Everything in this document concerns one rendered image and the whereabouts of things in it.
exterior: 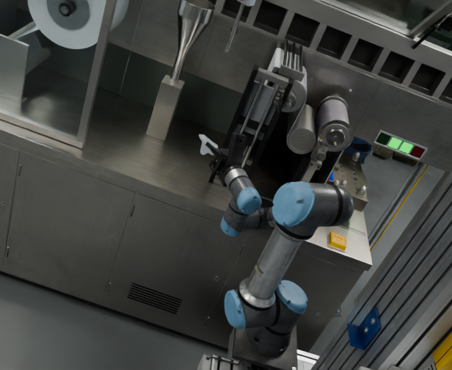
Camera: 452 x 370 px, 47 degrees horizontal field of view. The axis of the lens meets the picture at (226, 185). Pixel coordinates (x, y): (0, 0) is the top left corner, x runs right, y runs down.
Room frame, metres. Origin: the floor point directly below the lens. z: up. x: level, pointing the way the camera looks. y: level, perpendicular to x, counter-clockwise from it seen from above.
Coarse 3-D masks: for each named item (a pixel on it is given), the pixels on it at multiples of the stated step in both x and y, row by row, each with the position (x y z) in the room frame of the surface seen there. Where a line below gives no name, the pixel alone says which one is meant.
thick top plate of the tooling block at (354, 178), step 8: (344, 152) 2.42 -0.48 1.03; (344, 160) 2.33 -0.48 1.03; (352, 160) 2.38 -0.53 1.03; (344, 168) 2.25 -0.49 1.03; (352, 168) 2.29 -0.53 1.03; (360, 168) 2.32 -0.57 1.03; (336, 176) 2.14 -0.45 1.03; (344, 176) 2.17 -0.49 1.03; (352, 176) 2.21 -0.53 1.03; (360, 176) 2.24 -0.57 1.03; (352, 184) 2.13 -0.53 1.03; (360, 184) 2.16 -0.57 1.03; (352, 192) 2.06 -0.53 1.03; (360, 200) 2.03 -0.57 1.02; (360, 208) 2.04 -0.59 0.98
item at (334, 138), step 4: (332, 128) 2.04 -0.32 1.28; (336, 128) 2.04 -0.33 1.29; (328, 132) 2.04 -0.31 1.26; (332, 132) 2.03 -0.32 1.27; (336, 132) 2.03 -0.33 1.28; (340, 132) 2.03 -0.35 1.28; (328, 136) 2.02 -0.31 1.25; (332, 136) 2.03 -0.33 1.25; (336, 136) 2.03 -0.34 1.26; (340, 136) 2.03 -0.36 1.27; (344, 136) 2.03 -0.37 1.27; (328, 140) 2.03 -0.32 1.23; (332, 140) 2.03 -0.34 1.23; (336, 140) 2.03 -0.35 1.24; (340, 140) 2.03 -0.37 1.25; (332, 144) 2.03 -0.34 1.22; (340, 144) 2.03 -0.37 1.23
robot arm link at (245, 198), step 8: (240, 176) 1.44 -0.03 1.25; (232, 184) 1.42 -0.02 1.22; (240, 184) 1.41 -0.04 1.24; (248, 184) 1.41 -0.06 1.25; (232, 192) 1.41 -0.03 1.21; (240, 192) 1.38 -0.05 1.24; (248, 192) 1.38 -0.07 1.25; (256, 192) 1.39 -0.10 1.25; (232, 200) 1.39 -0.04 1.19; (240, 200) 1.36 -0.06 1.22; (248, 200) 1.35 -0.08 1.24; (256, 200) 1.37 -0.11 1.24; (240, 208) 1.35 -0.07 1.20; (248, 208) 1.36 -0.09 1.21; (256, 208) 1.37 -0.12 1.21
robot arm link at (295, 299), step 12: (288, 288) 1.27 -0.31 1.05; (300, 288) 1.30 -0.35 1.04; (276, 300) 1.21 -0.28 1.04; (288, 300) 1.22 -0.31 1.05; (300, 300) 1.24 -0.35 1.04; (276, 312) 1.18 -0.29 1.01; (288, 312) 1.21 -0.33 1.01; (300, 312) 1.22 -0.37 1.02; (276, 324) 1.19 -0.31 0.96; (288, 324) 1.21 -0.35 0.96
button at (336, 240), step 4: (332, 232) 1.86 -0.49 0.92; (332, 236) 1.83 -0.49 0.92; (336, 236) 1.84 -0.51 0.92; (340, 236) 1.85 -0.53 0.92; (344, 236) 1.87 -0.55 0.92; (332, 240) 1.80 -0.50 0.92; (336, 240) 1.82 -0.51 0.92; (340, 240) 1.83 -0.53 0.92; (344, 240) 1.84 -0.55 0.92; (332, 244) 1.80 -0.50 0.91; (336, 244) 1.80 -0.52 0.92; (340, 244) 1.80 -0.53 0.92; (344, 244) 1.81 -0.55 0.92; (340, 248) 1.80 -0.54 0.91; (344, 248) 1.80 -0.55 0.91
